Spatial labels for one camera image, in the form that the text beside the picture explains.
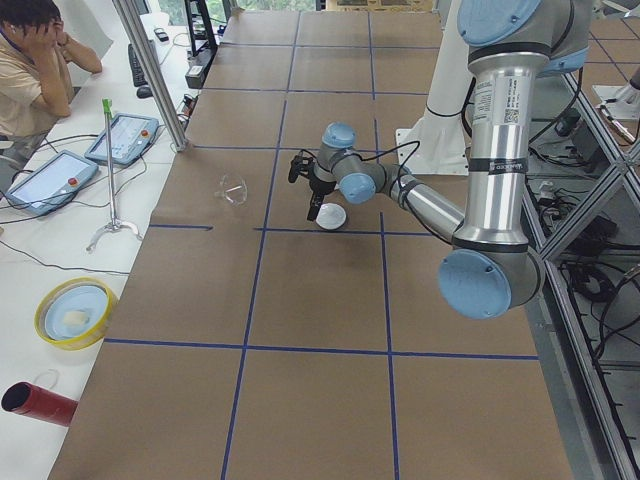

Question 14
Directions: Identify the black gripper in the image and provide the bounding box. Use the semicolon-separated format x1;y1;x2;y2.
288;149;334;221

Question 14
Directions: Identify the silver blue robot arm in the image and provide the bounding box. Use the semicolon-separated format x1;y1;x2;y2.
288;1;593;320

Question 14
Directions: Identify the black power box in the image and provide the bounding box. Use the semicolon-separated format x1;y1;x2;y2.
185;50;213;90

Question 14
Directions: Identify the far teach pendant tablet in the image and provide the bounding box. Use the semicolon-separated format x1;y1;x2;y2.
110;113;159;166

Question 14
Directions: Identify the teach pendant tablet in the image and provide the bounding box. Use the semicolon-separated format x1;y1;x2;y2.
110;113;159;166
5;150;98;216

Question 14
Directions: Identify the metal stand green clip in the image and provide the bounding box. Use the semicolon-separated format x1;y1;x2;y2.
86;98;143;253

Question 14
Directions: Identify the black computer mouse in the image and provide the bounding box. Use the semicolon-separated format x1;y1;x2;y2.
136;85;153;99

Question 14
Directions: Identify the black keyboard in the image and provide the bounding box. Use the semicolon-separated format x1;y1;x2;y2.
127;44;147;87

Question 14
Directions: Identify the near teach pendant tablet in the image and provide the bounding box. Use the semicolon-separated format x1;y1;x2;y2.
5;150;98;216

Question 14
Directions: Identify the light blue plate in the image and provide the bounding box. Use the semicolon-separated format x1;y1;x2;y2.
44;285;108;340

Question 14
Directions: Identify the seated person beige shirt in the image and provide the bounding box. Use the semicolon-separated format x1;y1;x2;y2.
1;1;102;169

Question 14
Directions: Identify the red cardboard tube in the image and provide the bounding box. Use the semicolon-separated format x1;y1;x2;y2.
1;382;78;427

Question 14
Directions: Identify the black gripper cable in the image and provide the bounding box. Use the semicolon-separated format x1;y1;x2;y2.
357;140;422;197

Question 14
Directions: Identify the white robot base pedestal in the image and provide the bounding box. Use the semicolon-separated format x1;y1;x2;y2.
396;0;472;176

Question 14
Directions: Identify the aluminium frame post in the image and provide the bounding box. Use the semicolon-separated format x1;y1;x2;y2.
113;0;188;152

